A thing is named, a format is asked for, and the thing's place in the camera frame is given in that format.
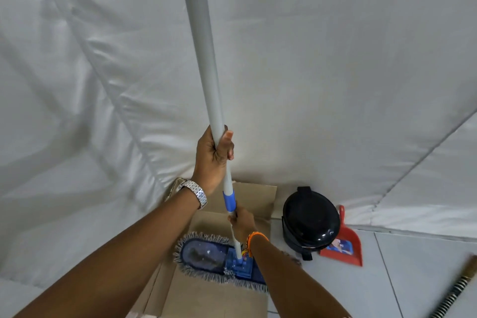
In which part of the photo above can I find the person's left hand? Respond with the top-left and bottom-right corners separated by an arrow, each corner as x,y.
192,125 -> 235,196

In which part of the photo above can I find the person's right hand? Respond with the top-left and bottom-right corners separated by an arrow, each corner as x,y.
228,205 -> 258,244

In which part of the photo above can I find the grey pole mop blue head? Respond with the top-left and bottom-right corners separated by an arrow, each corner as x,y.
173,0 -> 301,294

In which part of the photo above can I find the person's left forearm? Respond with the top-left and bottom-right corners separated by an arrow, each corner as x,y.
13,187 -> 202,318

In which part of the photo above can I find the person's right forearm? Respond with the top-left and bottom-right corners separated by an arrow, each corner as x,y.
247,235 -> 353,318

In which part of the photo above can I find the orange wrist band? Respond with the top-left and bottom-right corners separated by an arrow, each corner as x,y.
241,231 -> 270,258

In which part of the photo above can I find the silver metal wristwatch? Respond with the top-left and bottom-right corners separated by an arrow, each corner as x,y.
165,178 -> 208,210

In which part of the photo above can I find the black lidded dustbin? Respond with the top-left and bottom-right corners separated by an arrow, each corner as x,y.
281,186 -> 341,262

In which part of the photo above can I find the brown cardboard box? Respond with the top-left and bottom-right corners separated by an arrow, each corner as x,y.
128,180 -> 278,318

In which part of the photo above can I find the red plastic dustpan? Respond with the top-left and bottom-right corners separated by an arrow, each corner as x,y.
319,205 -> 363,267

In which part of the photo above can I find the white fabric sheet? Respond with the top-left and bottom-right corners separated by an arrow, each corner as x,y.
0,0 -> 477,289

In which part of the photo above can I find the striped broom handle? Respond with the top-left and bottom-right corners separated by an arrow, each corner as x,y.
429,254 -> 477,318

